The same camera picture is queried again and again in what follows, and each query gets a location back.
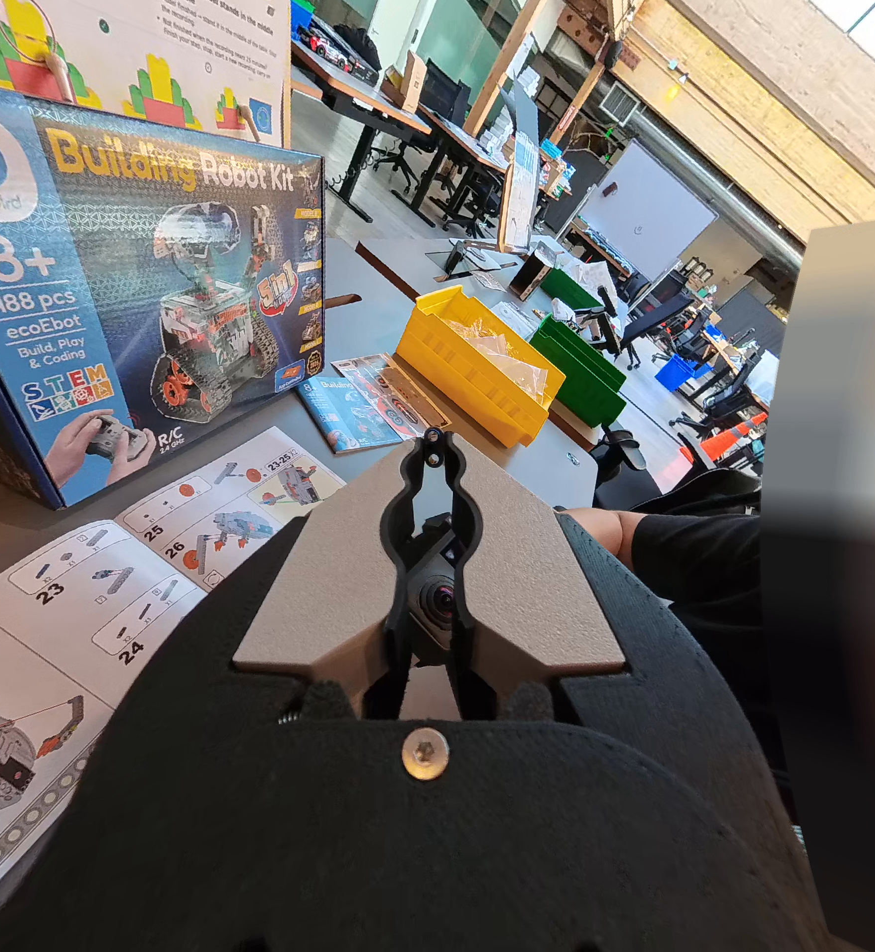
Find person's right forearm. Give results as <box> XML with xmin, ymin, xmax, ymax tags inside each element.
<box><xmin>555</xmin><ymin>507</ymin><xmax>648</xmax><ymax>572</ymax></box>

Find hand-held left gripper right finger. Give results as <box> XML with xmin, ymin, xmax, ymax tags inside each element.
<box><xmin>437</xmin><ymin>431</ymin><xmax>626</xmax><ymax>721</ymax></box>

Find blue robot kit booklet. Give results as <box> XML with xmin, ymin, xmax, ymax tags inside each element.
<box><xmin>296</xmin><ymin>374</ymin><xmax>406</xmax><ymax>455</ymax></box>

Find tilted paper stand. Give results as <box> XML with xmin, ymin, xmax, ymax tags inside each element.
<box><xmin>497</xmin><ymin>136</ymin><xmax>543</xmax><ymax>255</ymax></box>

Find clear plastic bags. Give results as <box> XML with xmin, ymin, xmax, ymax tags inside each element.
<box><xmin>437</xmin><ymin>316</ymin><xmax>552</xmax><ymax>409</ymax></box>

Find white instruction sheet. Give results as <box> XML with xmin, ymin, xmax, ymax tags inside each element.
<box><xmin>0</xmin><ymin>0</ymin><xmax>293</xmax><ymax>150</ymax></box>

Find blue robot kit box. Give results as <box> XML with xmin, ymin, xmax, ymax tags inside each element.
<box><xmin>0</xmin><ymin>80</ymin><xmax>327</xmax><ymax>511</ymax></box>

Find wooden office desk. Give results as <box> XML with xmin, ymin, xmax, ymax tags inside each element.
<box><xmin>291</xmin><ymin>37</ymin><xmax>435</xmax><ymax>224</ymax></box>

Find orange traffic cone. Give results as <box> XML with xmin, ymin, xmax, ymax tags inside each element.
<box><xmin>699</xmin><ymin>411</ymin><xmax>770</xmax><ymax>461</ymax></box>

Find orange sticker sheet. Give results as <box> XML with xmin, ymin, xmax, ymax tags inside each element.
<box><xmin>331</xmin><ymin>351</ymin><xmax>453</xmax><ymax>441</ymax></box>

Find whiteboard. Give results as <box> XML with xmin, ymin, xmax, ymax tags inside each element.
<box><xmin>577</xmin><ymin>140</ymin><xmax>720</xmax><ymax>282</ymax></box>

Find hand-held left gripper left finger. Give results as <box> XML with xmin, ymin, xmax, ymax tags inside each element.
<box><xmin>233</xmin><ymin>436</ymin><xmax>440</xmax><ymax>721</ymax></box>

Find open white instruction booklet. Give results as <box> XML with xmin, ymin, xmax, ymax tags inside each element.
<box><xmin>0</xmin><ymin>425</ymin><xmax>348</xmax><ymax>922</ymax></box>

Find open cardboard box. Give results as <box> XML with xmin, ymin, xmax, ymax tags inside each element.
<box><xmin>509</xmin><ymin>248</ymin><xmax>556</xmax><ymax>300</ymax></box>

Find black office chair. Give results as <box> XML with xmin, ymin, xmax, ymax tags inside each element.
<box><xmin>588</xmin><ymin>425</ymin><xmax>762</xmax><ymax>514</ymax></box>

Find blue plastic crate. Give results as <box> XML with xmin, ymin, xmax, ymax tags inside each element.
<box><xmin>655</xmin><ymin>353</ymin><xmax>709</xmax><ymax>394</ymax></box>

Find neighbouring grey table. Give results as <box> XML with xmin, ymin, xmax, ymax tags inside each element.
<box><xmin>356</xmin><ymin>237</ymin><xmax>635</xmax><ymax>351</ymax></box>

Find person's black shirt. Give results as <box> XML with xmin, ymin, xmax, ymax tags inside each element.
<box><xmin>616</xmin><ymin>512</ymin><xmax>792</xmax><ymax>841</ymax></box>

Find yellow storage bin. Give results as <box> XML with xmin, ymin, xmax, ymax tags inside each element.
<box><xmin>395</xmin><ymin>285</ymin><xmax>566</xmax><ymax>449</ymax></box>

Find grey desk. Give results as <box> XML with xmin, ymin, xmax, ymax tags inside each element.
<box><xmin>0</xmin><ymin>237</ymin><xmax>602</xmax><ymax>603</ymax></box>

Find green storage bin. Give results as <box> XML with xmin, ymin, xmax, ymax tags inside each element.
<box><xmin>529</xmin><ymin>314</ymin><xmax>629</xmax><ymax>430</ymax></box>
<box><xmin>540</xmin><ymin>266</ymin><xmax>604</xmax><ymax>312</ymax></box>

